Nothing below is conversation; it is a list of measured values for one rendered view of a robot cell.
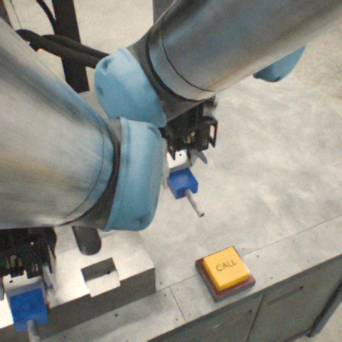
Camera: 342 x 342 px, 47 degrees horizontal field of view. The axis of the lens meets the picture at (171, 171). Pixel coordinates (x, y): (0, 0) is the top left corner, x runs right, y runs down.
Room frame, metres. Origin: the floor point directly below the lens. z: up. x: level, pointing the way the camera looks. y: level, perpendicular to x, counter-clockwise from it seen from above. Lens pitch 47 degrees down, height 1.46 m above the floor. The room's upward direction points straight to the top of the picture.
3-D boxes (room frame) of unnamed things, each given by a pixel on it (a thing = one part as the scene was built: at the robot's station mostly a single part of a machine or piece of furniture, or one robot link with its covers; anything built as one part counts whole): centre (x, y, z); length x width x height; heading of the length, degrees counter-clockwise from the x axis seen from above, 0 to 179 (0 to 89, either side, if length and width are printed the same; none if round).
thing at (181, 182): (0.45, -0.02, 0.93); 0.13 x 0.05 x 0.05; 24
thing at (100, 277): (0.31, 0.11, 0.87); 0.05 x 0.05 x 0.04; 24
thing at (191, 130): (0.47, -0.02, 1.09); 0.09 x 0.08 x 0.12; 24
